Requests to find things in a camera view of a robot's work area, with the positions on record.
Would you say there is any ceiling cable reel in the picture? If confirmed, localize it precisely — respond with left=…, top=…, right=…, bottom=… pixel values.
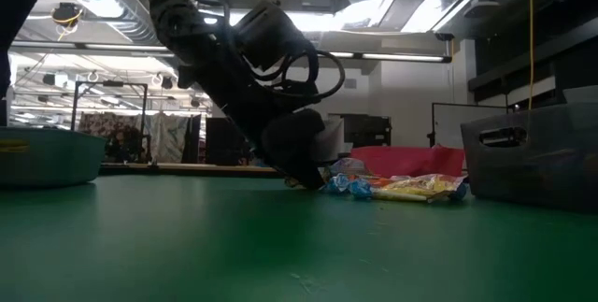
left=50, top=2, right=84, bottom=28

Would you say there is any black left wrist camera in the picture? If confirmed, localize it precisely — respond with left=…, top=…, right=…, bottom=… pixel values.
left=233, top=0, right=307, bottom=72

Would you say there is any black camera cable loop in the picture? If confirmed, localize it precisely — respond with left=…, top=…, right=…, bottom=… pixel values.
left=247, top=49, right=347, bottom=103

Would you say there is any red plastic bin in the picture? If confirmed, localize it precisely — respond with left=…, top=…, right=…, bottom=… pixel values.
left=349, top=145, right=467, bottom=180

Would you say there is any black gantry frame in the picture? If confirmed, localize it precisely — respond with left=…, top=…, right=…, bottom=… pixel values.
left=70, top=79, right=150, bottom=131

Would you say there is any green table mat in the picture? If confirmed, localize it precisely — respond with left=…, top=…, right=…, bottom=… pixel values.
left=0, top=175, right=598, bottom=302

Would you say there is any teal translucent round container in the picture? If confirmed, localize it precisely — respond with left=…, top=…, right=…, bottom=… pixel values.
left=0, top=126, right=107, bottom=187

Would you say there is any long ceiling light bar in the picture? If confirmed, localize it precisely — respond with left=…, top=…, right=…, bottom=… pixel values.
left=8, top=38, right=453, bottom=64

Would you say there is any pale hanging cloth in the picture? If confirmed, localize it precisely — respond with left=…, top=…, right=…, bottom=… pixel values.
left=149, top=112, right=191, bottom=165

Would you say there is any black upright panel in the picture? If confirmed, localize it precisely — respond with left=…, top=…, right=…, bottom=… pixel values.
left=205, top=116, right=249, bottom=166

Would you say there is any patterned hanging cloth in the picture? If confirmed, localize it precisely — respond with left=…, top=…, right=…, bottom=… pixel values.
left=77, top=111, right=141, bottom=140

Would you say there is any dark grey translucent bin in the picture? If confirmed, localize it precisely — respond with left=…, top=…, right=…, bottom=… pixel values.
left=460, top=100, right=598, bottom=212

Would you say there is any black cabinet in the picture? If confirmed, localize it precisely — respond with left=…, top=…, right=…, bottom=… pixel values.
left=340, top=112, right=393, bottom=148

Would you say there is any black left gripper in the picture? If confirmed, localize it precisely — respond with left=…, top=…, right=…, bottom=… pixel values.
left=177, top=49, right=327, bottom=191

